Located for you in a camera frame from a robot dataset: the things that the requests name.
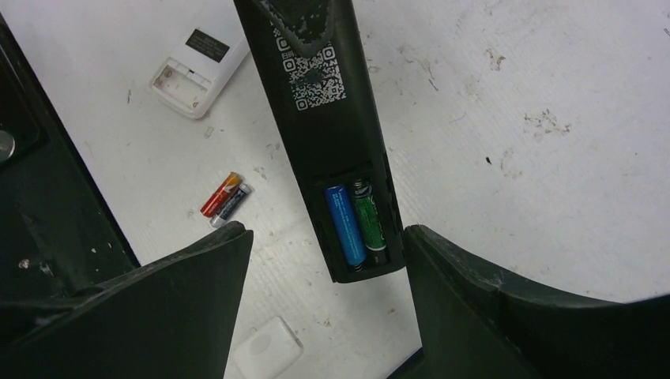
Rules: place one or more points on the white battery cover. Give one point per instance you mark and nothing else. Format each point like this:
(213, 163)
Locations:
(269, 351)

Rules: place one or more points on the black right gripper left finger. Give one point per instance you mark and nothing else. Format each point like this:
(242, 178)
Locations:
(173, 318)

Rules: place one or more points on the red AAA battery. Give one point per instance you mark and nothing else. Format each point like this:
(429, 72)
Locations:
(221, 194)

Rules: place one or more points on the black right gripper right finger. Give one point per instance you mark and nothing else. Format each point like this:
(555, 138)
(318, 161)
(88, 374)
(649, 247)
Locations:
(480, 320)

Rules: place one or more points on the blue AAA battery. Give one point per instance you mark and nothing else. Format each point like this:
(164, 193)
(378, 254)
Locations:
(345, 223)

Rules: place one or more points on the black bar tool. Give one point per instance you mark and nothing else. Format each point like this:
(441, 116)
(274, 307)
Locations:
(325, 111)

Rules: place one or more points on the black AAA battery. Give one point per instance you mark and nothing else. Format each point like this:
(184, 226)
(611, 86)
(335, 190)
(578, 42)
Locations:
(229, 207)

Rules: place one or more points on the white red remote control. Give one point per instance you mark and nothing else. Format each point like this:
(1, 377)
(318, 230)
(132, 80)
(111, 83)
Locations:
(199, 67)

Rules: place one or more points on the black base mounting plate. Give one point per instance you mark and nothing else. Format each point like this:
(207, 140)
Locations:
(58, 235)

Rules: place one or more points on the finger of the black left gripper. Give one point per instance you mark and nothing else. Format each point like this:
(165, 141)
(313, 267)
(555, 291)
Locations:
(306, 25)

